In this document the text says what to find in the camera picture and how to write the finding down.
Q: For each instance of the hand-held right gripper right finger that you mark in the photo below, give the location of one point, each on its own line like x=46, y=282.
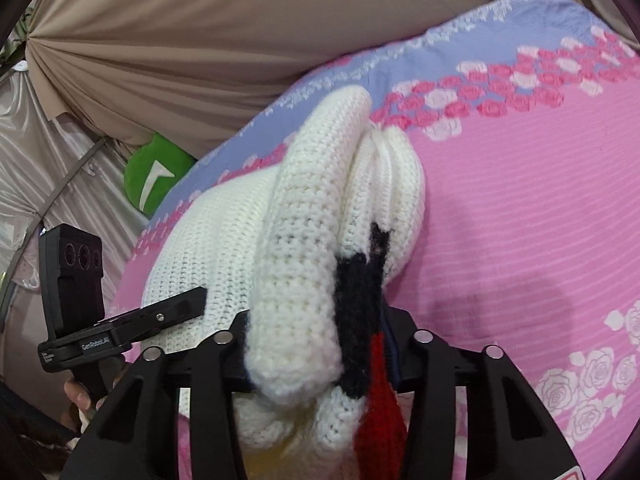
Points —
x=425, y=360

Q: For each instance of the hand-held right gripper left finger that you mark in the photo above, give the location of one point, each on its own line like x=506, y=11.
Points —
x=220, y=360

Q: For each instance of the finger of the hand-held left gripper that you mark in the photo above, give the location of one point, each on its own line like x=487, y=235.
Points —
x=170, y=307

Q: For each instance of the white knit sweater navy red stripes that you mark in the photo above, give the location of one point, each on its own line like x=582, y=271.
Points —
x=300, y=235

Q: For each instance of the person's left hand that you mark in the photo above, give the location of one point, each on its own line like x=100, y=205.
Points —
x=80, y=395

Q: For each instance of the grey tent pole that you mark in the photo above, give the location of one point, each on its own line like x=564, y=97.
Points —
x=45, y=195

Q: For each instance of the silver tent fabric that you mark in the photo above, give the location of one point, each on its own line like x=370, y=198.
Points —
x=60, y=160

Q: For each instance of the dark cloth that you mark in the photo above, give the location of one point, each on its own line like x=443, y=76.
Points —
x=30, y=425

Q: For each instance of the green pillow white mark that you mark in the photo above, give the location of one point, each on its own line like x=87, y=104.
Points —
x=160, y=147

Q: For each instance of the pink lavender rose print blanket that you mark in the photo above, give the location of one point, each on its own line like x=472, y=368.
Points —
x=500, y=210

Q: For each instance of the beige draped cloth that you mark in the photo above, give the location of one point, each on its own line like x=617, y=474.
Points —
x=200, y=35

